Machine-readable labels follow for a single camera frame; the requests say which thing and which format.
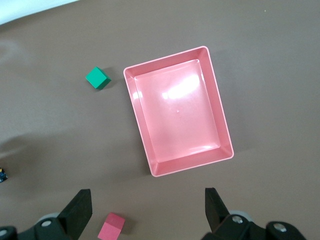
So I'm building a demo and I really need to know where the brown table cloth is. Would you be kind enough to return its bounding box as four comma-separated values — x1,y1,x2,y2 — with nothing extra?
0,0,320,240

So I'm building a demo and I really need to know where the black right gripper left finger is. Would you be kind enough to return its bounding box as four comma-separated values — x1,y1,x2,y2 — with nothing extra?
0,189,93,240

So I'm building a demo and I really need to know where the pink foam cube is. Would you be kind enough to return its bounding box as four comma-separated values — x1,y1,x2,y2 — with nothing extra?
97,212,126,240

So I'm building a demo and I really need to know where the green foam cube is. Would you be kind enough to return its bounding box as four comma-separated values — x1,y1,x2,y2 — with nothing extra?
85,66,112,91

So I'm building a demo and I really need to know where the orange-capped black push button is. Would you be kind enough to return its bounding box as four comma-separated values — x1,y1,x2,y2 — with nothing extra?
0,166,10,184

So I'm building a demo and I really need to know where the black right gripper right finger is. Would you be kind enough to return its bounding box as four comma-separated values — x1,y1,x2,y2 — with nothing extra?
202,187,310,240

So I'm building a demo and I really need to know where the pink plastic tray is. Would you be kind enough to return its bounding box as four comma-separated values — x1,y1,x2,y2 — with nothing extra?
123,45,235,178

